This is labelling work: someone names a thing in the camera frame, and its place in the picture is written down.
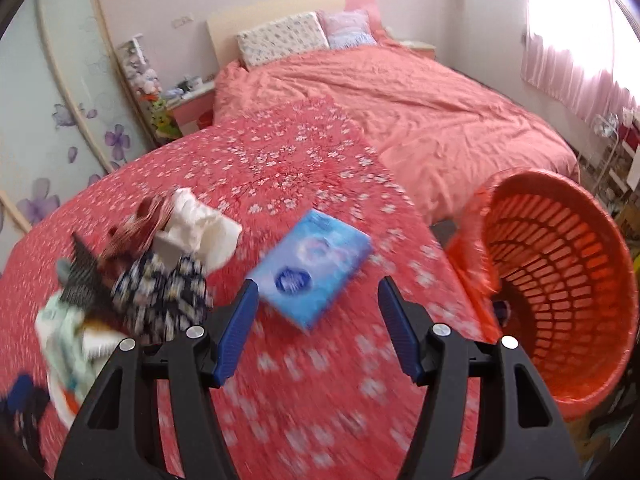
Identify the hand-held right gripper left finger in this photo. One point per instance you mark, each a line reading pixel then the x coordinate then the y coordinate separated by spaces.
pixel 235 335

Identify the dark floral cloth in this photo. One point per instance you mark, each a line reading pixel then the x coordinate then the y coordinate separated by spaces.
pixel 160 295

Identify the red floral blanket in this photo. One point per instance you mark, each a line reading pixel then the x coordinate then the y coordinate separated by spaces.
pixel 300 160

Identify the pink and white nightstand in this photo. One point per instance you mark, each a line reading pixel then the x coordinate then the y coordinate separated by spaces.
pixel 420 47
pixel 192 105

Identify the black patterned triangular cloth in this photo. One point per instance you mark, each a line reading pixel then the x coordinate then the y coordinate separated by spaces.
pixel 87 275

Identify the red bin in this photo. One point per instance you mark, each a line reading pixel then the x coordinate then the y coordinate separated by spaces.
pixel 205 121

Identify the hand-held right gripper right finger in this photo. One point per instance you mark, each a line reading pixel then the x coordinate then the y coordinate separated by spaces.
pixel 400 330

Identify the white patterned pillow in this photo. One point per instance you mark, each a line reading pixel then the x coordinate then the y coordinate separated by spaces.
pixel 280 37

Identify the salmon duvet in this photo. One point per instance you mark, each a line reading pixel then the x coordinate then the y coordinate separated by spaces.
pixel 425 120

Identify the green plush toy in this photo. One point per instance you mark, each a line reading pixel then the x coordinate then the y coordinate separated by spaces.
pixel 162 120

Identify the blue tissue packet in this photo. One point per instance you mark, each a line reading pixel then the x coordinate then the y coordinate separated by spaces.
pixel 315 265

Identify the orange plastic laundry basket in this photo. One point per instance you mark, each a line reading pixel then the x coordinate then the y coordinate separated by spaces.
pixel 565 285

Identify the beige and pink headboard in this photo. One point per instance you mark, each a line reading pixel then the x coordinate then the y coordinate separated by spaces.
pixel 235 25

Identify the white cloth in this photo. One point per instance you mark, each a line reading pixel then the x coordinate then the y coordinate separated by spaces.
pixel 200 230

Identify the red patterned cloth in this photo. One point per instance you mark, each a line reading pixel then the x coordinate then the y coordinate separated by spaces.
pixel 137 227

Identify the pink pillow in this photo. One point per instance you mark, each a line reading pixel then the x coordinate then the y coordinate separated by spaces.
pixel 345 27

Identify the stuffed toys bouquet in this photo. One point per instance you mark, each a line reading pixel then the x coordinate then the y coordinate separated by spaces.
pixel 137 70

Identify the pink curtain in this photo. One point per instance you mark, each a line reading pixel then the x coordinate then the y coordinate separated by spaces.
pixel 570 55

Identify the floral wardrobe sliding door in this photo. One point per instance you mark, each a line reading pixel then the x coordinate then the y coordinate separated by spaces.
pixel 65 100

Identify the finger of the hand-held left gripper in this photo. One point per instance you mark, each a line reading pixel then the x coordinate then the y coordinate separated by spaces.
pixel 22 400

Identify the wall socket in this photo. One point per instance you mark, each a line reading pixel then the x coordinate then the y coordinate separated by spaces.
pixel 181 21

